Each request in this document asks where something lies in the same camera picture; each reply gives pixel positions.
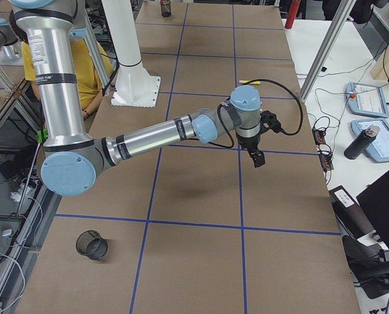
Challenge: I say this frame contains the grey aluminium frame post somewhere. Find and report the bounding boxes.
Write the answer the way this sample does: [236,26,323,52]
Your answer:
[299,0,356,102]

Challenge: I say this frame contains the orange circuit board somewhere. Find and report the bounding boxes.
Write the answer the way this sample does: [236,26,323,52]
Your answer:
[312,128,333,172]

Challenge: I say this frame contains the white camera column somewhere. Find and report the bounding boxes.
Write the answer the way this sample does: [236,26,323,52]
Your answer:
[102,0,160,107]

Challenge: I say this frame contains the teach pendant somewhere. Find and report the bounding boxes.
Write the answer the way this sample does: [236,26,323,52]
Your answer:
[345,82,389,118]
[350,118,389,163]

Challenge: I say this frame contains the left black mesh cup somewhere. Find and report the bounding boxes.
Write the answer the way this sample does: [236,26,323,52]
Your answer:
[160,0,172,17]

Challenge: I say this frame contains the upper teach pendant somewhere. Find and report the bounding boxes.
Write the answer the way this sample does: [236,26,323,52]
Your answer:
[345,82,389,118]

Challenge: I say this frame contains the black mesh cup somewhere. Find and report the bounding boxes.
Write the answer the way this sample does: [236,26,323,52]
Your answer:
[160,0,172,17]
[75,230,108,260]

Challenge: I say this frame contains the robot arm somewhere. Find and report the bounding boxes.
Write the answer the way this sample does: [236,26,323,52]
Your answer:
[12,1,265,196]

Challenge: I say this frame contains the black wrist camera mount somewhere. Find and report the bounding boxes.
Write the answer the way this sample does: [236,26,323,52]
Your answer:
[260,111,282,134]

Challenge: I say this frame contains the black water bottle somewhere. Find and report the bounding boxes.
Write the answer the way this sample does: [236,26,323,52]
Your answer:
[344,125,380,160]

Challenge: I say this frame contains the yellow highlighter pen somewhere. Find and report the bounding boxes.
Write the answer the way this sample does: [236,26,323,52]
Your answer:
[238,80,261,85]

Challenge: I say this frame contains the right black mesh cup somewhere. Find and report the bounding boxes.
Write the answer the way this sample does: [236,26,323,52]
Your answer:
[75,230,108,260]

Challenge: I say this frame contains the lower teach pendant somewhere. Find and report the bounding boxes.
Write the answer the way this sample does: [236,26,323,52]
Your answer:
[350,118,389,163]

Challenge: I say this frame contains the brown paper table cover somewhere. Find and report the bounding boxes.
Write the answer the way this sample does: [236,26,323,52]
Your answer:
[16,1,360,313]

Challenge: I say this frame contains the person in yellow shirt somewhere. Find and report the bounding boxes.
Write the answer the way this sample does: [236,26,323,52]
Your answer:
[6,6,114,120]

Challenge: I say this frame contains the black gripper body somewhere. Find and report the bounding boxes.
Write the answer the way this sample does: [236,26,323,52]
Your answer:
[236,133,262,157]

